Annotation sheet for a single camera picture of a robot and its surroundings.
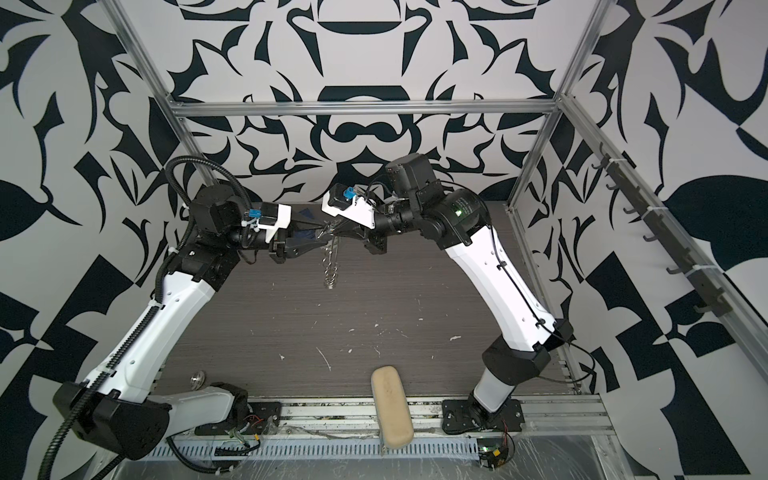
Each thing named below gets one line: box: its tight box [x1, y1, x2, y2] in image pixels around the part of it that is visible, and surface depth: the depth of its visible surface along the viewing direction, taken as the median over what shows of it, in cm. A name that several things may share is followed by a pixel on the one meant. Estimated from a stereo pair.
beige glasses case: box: [371, 365, 414, 449], surface depth 75 cm
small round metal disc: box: [190, 370, 205, 390], surface depth 81 cm
